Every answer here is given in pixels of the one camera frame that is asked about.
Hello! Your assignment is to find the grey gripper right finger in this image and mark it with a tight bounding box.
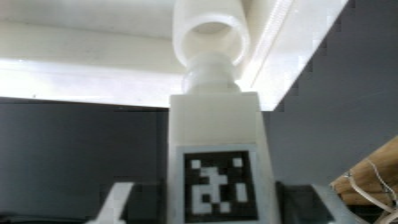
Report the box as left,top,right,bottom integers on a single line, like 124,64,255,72
312,185,369,224

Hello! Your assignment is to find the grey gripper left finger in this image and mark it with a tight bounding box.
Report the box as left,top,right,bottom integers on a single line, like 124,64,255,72
85,182,135,224

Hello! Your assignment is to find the white table leg with tag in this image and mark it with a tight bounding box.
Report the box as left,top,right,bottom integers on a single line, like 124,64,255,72
167,53,280,224

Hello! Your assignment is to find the white square table top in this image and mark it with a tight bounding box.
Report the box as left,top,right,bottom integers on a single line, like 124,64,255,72
0,0,348,110

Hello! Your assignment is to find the wooden object with wires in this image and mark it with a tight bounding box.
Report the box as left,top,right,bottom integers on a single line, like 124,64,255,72
330,136,398,213

